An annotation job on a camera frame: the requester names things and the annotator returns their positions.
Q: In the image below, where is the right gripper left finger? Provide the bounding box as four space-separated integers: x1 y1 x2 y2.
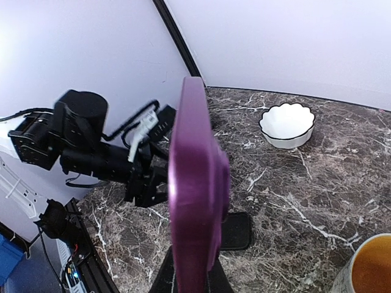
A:
149 247 177 293

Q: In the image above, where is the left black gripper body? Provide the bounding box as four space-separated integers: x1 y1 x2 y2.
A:
124 143 169 208

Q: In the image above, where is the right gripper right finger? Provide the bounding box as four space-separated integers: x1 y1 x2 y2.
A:
204 259 234 293

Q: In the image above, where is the purple smartphone dark screen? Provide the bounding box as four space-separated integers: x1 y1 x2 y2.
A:
168 77 230 292

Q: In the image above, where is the black phone case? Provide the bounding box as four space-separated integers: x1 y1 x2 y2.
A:
221 212 252 251

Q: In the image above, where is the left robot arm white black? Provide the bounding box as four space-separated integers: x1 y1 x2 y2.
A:
1 90 176 208

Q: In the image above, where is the white patterned mug yellow inside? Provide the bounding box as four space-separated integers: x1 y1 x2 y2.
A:
331 233 390 293

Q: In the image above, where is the white fluted ceramic bowl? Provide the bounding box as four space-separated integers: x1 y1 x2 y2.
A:
258 103 315 150

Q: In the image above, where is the blue plastic bin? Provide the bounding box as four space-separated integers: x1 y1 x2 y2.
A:
0 235 24 286

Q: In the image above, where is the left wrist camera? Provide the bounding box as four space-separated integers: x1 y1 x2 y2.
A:
121 105 177 163

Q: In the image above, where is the black front rail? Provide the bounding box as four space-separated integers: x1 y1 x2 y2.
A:
70 214 119 293

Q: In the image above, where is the white slotted cable duct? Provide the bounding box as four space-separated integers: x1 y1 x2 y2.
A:
56 239 87 293

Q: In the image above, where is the left black frame post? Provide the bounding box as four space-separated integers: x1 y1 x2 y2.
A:
152 0 201 77

